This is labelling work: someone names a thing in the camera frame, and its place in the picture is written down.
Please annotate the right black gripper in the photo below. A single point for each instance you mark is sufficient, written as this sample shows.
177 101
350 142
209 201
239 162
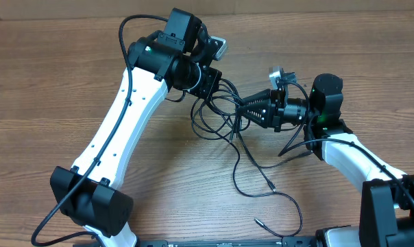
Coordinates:
270 111

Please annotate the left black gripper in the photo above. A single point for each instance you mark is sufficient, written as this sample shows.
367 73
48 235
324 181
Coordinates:
210 84

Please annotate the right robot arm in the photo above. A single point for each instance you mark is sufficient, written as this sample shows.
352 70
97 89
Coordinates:
387 193

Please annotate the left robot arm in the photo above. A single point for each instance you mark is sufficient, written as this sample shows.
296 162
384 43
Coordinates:
177 57

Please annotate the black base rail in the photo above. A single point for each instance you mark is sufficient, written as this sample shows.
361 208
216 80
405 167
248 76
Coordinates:
283 242

